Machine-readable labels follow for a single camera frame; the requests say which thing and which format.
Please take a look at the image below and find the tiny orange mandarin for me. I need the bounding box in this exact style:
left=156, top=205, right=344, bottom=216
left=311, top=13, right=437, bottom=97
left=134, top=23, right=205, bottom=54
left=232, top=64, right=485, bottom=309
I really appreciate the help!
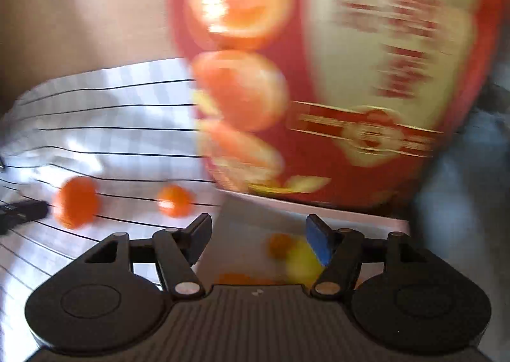
left=267, top=233, right=295, bottom=260

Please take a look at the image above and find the red printed snack bag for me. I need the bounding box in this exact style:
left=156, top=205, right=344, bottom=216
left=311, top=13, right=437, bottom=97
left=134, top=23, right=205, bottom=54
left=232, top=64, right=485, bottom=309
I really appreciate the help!
left=163, top=0, right=510, bottom=211

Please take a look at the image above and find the white black checked cloth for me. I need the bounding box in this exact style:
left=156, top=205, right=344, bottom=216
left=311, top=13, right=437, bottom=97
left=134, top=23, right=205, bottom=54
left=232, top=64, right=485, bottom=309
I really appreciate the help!
left=0, top=59, right=224, bottom=347

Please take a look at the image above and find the yellow green citrus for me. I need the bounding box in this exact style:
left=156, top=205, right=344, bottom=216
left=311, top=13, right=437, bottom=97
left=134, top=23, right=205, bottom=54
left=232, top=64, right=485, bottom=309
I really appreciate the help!
left=286, top=240, right=324, bottom=287

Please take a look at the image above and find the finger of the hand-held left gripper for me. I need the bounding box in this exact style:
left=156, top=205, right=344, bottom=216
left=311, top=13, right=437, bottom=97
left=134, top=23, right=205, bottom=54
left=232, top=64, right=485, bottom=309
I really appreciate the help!
left=0, top=200, right=49, bottom=235

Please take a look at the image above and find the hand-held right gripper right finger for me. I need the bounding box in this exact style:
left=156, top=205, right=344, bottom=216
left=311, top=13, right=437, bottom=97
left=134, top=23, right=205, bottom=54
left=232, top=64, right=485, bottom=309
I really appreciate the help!
left=306, top=214, right=439, bottom=299

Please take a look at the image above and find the pink cardboard box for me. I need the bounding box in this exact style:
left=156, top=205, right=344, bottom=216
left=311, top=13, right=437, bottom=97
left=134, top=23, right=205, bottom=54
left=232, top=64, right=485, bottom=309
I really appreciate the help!
left=195, top=188, right=412, bottom=291

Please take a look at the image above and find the small orange mandarin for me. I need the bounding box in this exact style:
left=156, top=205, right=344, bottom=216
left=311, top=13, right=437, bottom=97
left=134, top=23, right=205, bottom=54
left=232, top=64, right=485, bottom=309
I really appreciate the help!
left=157, top=184, right=193, bottom=218
left=53, top=176, right=99, bottom=230

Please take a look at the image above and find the black computer case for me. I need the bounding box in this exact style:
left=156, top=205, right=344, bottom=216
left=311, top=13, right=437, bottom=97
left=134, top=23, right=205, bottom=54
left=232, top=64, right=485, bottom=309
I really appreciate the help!
left=414, top=79, right=510, bottom=347

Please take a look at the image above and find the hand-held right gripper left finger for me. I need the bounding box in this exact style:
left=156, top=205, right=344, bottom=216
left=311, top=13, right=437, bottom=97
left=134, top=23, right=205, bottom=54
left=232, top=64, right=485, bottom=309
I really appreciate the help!
left=76, top=214, right=213, bottom=301

